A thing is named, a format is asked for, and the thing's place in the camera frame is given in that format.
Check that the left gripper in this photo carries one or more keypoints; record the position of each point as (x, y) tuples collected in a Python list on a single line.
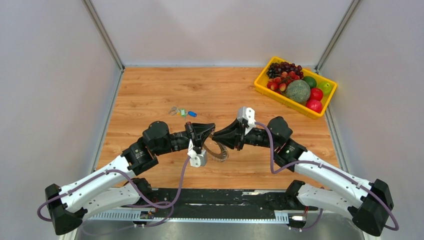
[(197, 132)]

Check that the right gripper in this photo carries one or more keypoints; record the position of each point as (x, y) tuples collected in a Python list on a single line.
[(233, 136)]

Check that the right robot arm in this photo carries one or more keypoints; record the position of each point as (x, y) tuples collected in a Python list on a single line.
[(368, 204)]

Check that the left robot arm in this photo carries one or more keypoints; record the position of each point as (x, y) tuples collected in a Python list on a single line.
[(111, 186)]

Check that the key bunch with coloured tags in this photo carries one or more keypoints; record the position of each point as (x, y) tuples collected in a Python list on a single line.
[(181, 112)]

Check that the red cherry cluster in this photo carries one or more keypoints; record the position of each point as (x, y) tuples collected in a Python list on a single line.
[(279, 82)]

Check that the green netted melon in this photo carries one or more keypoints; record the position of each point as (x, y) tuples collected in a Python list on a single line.
[(298, 91)]

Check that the dark grape bunch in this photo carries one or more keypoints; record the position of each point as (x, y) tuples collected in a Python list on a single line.
[(285, 69)]

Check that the red pomegranate fruit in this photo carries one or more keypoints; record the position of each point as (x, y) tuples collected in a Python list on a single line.
[(314, 105)]

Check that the red apple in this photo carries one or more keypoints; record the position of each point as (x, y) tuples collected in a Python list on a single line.
[(316, 94)]

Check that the dark green lime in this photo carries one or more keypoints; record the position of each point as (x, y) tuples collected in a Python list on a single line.
[(310, 81)]

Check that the light green apple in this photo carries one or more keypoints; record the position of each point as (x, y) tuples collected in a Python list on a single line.
[(325, 87)]

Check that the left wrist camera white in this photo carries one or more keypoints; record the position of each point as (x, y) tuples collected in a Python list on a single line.
[(197, 156)]

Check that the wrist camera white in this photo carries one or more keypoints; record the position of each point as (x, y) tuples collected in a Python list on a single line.
[(246, 117), (197, 156)]

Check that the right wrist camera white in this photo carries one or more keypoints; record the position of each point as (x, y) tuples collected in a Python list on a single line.
[(246, 117)]

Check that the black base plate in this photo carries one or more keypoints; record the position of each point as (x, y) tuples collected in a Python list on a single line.
[(196, 203)]

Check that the aluminium frame rail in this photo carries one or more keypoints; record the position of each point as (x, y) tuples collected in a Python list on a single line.
[(115, 221)]

